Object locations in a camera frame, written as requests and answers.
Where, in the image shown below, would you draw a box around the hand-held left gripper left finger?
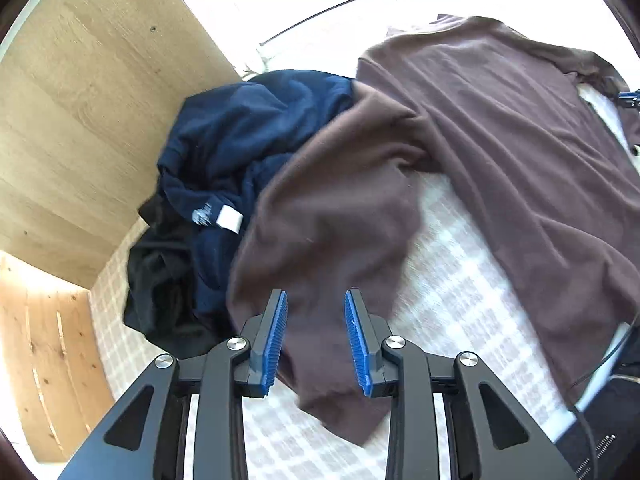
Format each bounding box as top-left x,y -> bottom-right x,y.
57,288 -> 289,480

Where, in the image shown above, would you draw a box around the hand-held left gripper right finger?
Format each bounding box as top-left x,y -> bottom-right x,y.
344,287 -> 578,480

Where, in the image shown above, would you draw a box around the brown sweatshirt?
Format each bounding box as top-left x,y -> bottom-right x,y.
226,14 -> 640,447

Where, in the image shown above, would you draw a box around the black garment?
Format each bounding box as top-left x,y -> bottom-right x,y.
123,192 -> 241,361

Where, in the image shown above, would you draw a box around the navy blue sweatshirt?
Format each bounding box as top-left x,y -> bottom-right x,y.
156,70 -> 358,333

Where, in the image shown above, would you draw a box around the knotty pine board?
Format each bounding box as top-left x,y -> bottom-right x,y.
0,250 -> 121,466

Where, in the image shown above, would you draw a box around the large light wooden board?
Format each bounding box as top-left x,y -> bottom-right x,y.
0,0 -> 241,291

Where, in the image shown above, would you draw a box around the black cable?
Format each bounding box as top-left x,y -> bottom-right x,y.
567,322 -> 633,480

